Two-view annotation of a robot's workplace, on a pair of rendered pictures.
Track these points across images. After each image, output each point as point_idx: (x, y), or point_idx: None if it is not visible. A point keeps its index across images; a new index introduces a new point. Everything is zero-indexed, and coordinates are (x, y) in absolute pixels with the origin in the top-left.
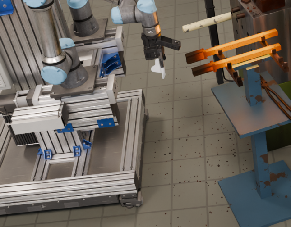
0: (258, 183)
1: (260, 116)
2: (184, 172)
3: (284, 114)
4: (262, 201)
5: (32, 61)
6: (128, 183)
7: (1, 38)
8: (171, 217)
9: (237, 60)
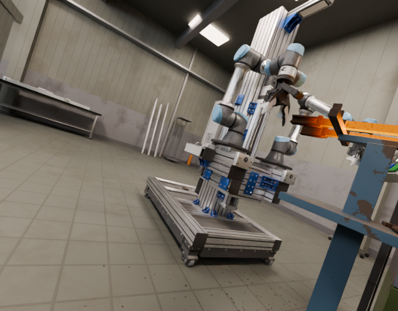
0: None
1: (341, 213)
2: (240, 297)
3: None
4: None
5: None
6: (193, 232)
7: None
8: (182, 291)
9: (360, 124)
